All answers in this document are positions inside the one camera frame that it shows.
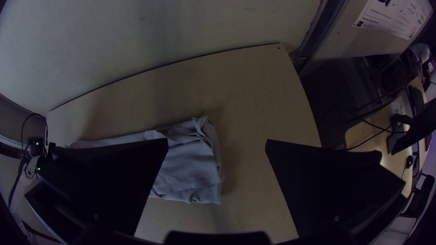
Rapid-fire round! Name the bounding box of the black cable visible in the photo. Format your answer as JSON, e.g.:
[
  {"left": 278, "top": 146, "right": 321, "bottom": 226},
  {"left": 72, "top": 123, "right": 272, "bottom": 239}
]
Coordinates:
[
  {"left": 346, "top": 115, "right": 396, "bottom": 152},
  {"left": 20, "top": 113, "right": 49, "bottom": 152}
]

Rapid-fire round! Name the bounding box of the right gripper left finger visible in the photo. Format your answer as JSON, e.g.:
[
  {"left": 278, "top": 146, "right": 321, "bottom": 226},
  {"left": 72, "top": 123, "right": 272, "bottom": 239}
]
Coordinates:
[{"left": 24, "top": 137, "right": 169, "bottom": 245}]

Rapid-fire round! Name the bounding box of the black computer monitor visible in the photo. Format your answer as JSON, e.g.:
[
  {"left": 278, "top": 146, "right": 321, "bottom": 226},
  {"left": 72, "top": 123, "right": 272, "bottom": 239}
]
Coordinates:
[{"left": 390, "top": 98, "right": 436, "bottom": 156}]

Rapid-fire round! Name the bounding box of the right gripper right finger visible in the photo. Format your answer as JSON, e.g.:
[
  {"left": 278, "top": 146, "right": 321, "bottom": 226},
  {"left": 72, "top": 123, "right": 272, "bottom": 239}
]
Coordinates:
[{"left": 265, "top": 138, "right": 406, "bottom": 245}]

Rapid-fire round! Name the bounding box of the white t-shirt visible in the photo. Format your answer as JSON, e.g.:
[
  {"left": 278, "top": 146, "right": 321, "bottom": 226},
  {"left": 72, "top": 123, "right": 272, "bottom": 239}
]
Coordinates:
[{"left": 69, "top": 115, "right": 225, "bottom": 205}]

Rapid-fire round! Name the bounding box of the pale wooden side desk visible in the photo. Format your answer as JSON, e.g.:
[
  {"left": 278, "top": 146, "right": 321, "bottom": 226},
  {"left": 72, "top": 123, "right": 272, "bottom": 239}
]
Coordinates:
[{"left": 344, "top": 76, "right": 436, "bottom": 198}]

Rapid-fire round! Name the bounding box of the white printed wall poster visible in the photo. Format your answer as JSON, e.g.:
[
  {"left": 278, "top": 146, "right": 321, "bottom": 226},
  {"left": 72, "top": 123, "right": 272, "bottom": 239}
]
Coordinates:
[{"left": 352, "top": 0, "right": 434, "bottom": 41}]

